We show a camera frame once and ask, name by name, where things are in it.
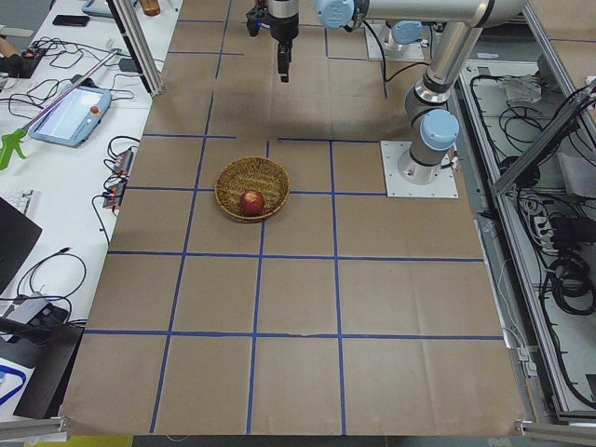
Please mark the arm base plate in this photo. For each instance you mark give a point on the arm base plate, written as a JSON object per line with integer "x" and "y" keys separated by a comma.
{"x": 396, "y": 41}
{"x": 421, "y": 186}

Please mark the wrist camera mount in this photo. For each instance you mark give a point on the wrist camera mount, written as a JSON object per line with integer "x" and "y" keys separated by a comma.
{"x": 256, "y": 17}

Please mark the black smartphone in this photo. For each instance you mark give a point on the black smartphone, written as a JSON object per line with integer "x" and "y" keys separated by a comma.
{"x": 71, "y": 20}

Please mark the teach pendant tablet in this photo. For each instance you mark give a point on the teach pendant tablet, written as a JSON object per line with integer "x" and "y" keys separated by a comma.
{"x": 75, "y": 117}

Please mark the aluminium frame post left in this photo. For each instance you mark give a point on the aluminium frame post left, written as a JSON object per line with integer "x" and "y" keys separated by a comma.
{"x": 130, "y": 29}

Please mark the black laptop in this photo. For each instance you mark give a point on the black laptop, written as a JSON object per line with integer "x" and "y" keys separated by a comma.
{"x": 19, "y": 235}

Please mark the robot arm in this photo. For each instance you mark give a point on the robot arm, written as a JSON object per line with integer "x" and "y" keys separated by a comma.
{"x": 435, "y": 130}

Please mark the woven wicker basket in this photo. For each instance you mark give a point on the woven wicker basket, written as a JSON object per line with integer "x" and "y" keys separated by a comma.
{"x": 252, "y": 173}

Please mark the dark red apple in basket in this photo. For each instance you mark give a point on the dark red apple in basket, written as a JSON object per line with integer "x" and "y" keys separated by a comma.
{"x": 252, "y": 203}

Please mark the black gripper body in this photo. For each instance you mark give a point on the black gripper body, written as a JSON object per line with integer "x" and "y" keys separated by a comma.
{"x": 284, "y": 29}

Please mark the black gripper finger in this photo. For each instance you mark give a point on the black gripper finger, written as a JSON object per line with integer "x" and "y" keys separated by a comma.
{"x": 284, "y": 77}

